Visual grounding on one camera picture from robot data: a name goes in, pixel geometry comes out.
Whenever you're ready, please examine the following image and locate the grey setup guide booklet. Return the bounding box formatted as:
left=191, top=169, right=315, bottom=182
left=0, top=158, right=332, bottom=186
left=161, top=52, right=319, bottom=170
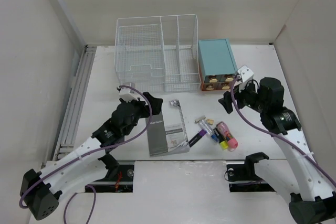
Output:
left=146, top=99, right=190, bottom=157

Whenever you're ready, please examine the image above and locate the blue cap clear pen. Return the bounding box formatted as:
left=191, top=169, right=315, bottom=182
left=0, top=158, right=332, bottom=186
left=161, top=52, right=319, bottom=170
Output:
left=198, top=120, right=219, bottom=143

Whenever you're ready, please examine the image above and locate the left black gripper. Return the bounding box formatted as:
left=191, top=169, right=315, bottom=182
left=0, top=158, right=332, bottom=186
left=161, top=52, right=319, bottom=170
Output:
left=120, top=92, right=162, bottom=136

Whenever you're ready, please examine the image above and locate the small tan eraser block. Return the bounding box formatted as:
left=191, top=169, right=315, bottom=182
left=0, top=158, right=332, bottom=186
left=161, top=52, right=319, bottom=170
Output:
left=206, top=119, right=214, bottom=125

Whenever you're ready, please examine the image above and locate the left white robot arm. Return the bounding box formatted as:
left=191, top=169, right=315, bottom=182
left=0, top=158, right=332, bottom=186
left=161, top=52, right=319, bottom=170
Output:
left=19, top=86, right=163, bottom=221

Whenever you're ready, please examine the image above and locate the pink cartoon glue bottle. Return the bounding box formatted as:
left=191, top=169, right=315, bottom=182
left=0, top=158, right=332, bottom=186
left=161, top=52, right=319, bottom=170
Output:
left=216, top=121, right=238, bottom=151

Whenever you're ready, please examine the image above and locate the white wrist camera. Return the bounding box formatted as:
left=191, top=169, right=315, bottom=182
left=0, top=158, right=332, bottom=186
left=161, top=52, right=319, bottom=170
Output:
left=119, top=86, right=137, bottom=102
left=237, top=65, right=254, bottom=82

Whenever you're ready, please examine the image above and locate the yellow cap black highlighter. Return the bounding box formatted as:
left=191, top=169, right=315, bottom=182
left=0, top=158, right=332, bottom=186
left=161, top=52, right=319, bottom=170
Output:
left=214, top=128, right=228, bottom=150

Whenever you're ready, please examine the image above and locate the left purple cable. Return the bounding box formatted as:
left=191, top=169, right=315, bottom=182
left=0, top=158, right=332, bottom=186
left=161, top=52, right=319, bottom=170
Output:
left=18, top=84, right=154, bottom=224

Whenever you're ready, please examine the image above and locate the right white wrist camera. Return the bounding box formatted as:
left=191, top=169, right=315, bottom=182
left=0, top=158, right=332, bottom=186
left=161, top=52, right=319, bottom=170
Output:
left=237, top=65, right=254, bottom=82

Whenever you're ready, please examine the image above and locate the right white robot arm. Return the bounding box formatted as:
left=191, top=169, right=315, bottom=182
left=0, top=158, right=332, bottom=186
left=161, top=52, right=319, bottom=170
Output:
left=219, top=75, right=335, bottom=223

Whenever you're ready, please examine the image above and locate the teal mini drawer cabinet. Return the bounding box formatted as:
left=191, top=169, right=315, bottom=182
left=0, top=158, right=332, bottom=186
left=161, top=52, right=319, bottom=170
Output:
left=198, top=39, right=237, bottom=90

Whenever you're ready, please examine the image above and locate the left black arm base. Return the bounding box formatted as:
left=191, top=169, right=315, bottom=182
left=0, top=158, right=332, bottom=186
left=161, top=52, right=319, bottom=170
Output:
left=90, top=154, right=135, bottom=193

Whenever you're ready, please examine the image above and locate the small silver staple box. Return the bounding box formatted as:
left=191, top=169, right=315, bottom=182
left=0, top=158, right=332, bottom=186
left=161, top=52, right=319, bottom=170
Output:
left=195, top=116, right=206, bottom=124

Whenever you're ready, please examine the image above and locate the aluminium rail frame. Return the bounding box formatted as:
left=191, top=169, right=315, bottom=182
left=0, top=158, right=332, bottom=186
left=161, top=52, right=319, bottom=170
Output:
left=51, top=45, right=97, bottom=161

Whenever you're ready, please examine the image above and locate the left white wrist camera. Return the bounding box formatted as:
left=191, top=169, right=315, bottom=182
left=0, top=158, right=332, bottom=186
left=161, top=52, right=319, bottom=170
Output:
left=119, top=86, right=137, bottom=102

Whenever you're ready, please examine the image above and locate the white wire desk organizer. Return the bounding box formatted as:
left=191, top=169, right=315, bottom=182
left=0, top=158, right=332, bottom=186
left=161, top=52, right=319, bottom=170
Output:
left=114, top=14, right=201, bottom=93

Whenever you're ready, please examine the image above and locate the purple cap black marker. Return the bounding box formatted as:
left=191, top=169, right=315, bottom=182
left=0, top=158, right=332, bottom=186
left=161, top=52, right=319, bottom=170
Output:
left=188, top=130, right=207, bottom=147

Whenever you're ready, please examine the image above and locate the clear drawer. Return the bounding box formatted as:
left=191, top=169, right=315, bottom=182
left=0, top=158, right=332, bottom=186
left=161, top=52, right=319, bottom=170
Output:
left=219, top=82, right=234, bottom=90
left=202, top=83, right=218, bottom=91

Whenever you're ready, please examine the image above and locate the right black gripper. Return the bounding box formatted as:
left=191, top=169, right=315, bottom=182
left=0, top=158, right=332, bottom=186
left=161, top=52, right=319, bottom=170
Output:
left=217, top=79, right=267, bottom=114

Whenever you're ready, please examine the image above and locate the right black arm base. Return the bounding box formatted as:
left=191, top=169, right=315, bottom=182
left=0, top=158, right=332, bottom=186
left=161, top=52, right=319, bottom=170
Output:
left=224, top=152, right=275, bottom=193

